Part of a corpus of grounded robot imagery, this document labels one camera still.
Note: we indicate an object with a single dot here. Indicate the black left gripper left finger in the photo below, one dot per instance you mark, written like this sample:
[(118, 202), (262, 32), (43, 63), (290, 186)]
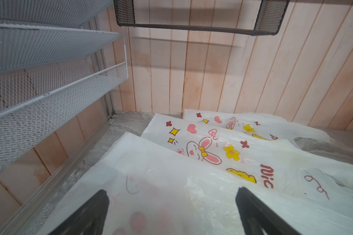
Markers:
[(89, 219)]

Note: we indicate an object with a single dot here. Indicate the white printed bag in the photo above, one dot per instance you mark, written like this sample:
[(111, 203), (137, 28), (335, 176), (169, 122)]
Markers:
[(275, 165), (259, 125)]

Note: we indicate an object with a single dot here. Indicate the white wire mesh shelf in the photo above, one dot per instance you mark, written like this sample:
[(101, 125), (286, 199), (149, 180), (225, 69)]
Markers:
[(45, 77)]

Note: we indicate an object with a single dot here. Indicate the white printed bag middle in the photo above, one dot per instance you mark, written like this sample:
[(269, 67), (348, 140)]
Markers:
[(275, 165)]

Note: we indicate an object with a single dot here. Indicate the white printed bag back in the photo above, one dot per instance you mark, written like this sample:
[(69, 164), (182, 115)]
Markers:
[(259, 125)]

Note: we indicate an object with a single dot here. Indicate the black wire mesh basket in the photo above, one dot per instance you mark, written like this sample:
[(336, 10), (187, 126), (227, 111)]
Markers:
[(254, 18)]

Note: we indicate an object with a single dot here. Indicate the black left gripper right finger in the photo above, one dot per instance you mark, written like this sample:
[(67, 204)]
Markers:
[(257, 218)]

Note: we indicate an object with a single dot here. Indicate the white plastic bag front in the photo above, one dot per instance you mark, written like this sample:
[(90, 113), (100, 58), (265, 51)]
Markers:
[(151, 190)]

